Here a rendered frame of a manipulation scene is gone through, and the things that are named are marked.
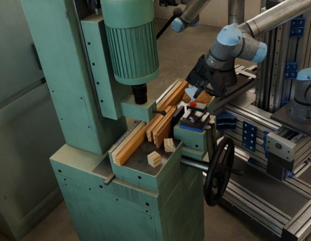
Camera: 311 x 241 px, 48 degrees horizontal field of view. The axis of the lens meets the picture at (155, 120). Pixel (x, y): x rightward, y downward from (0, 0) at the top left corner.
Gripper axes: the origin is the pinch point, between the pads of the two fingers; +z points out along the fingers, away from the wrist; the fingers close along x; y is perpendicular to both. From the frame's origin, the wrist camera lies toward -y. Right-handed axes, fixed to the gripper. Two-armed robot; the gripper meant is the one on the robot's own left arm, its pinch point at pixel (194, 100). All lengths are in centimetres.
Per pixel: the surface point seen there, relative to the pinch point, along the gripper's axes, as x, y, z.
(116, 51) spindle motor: 20.9, 30.8, -15.3
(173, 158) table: 19.1, -7.4, 15.0
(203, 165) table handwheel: 13.3, -18.9, 13.8
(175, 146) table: 14.7, -4.9, 13.4
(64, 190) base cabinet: 35, 26, 66
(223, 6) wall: -321, 53, 117
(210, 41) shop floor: -275, 39, 143
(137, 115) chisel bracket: 16.1, 14.8, 10.5
